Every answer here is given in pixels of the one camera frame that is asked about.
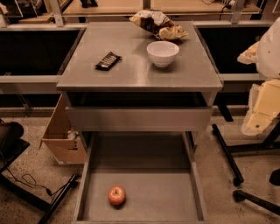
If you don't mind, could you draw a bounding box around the black stand base left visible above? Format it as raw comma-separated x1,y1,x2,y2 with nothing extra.
0,139,81,224

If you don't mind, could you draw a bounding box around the crumpled chip bag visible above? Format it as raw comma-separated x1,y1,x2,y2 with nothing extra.
129,10,188,41

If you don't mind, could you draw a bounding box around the black chair base leg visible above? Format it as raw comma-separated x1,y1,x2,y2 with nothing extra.
233,190,280,215

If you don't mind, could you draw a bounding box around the grey metal drawer cabinet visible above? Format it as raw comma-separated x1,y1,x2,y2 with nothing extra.
57,22,222,149

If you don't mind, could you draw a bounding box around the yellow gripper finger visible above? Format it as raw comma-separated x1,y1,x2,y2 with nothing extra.
237,42,259,65
241,79,280,136

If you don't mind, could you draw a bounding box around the red apple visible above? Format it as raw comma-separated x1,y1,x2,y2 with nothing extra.
108,185,126,206

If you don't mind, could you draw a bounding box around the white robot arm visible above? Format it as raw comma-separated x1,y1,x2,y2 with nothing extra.
237,17,280,136

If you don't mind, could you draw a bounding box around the open middle drawer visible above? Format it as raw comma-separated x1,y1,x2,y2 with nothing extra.
72,132,210,224

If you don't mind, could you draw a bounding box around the black table leg frame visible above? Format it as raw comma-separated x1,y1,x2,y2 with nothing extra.
211,120,280,187

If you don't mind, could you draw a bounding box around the closed top drawer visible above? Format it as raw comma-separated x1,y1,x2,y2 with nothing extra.
66,107,213,132

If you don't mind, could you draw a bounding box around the dark candy bar wrapper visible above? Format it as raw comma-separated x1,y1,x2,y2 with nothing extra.
95,52,122,71

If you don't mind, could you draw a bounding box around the open cardboard box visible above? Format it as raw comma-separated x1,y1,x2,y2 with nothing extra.
41,96,86,165

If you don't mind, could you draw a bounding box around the white ceramic bowl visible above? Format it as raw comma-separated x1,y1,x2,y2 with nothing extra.
146,41,179,67

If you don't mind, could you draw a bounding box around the black cable on floor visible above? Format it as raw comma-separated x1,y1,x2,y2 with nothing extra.
4,167,77,198

